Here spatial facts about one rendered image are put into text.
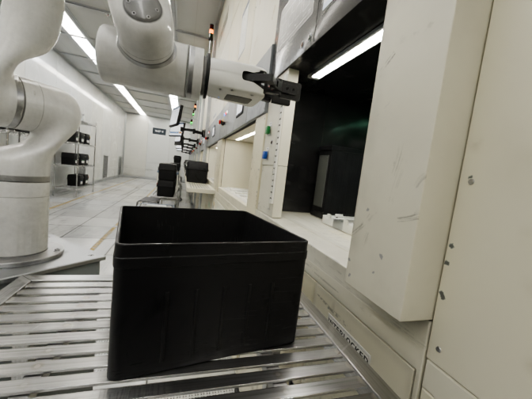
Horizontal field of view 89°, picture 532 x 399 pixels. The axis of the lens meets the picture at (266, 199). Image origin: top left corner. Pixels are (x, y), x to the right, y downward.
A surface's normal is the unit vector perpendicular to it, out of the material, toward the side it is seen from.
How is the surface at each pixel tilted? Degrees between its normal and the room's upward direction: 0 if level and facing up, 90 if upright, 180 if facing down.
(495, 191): 90
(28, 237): 90
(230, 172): 90
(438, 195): 90
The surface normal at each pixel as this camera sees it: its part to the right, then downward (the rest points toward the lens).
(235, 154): 0.29, 0.13
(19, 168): 0.69, 0.12
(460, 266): -0.95, -0.08
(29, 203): 0.88, 0.15
